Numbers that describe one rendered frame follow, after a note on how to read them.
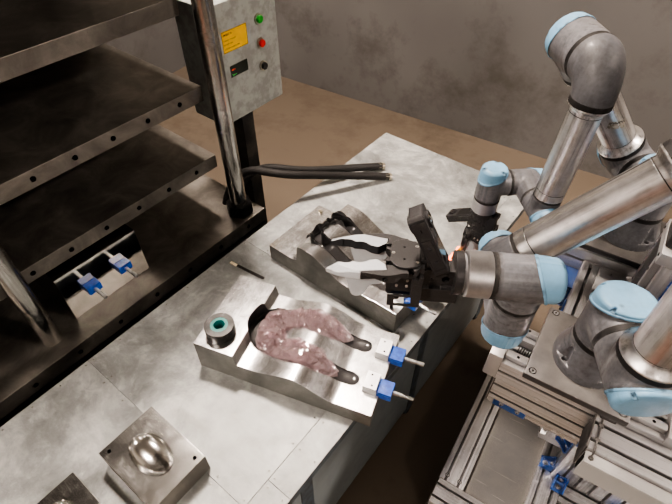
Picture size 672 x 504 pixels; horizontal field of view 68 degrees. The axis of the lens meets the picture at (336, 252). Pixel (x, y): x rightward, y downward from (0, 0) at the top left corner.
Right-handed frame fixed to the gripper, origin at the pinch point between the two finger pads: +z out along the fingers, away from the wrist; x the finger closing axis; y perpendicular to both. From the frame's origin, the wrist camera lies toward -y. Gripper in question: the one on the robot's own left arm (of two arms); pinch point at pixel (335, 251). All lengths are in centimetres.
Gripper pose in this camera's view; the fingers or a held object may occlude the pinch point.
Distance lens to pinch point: 78.6
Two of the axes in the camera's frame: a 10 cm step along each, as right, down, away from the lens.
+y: -0.2, 7.9, 6.2
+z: -9.9, -0.8, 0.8
